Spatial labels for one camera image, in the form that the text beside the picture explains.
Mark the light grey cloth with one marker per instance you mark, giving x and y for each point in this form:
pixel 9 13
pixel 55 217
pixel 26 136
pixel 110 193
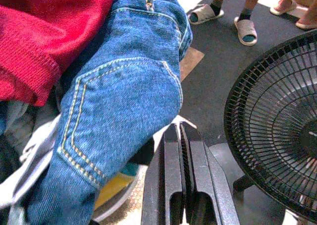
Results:
pixel 27 160

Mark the red knitted sweater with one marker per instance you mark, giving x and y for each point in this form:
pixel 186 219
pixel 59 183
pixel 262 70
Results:
pixel 37 36

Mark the grey slipper with dark sock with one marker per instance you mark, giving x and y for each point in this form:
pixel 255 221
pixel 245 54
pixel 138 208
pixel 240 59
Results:
pixel 204 14
pixel 246 31

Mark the black electric fan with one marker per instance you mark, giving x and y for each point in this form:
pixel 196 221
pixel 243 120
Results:
pixel 275 126

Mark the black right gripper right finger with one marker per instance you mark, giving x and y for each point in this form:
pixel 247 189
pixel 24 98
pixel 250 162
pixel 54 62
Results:
pixel 205 175

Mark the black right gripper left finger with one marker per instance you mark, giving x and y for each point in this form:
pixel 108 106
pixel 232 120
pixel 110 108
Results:
pixel 171 175

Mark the brown cardboard piece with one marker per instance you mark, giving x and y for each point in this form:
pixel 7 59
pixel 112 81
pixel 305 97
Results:
pixel 190 62

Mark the yellow cloth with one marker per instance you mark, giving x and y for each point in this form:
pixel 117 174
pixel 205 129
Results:
pixel 114 187

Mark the blue denim jeans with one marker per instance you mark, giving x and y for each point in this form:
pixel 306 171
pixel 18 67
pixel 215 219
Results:
pixel 119 91

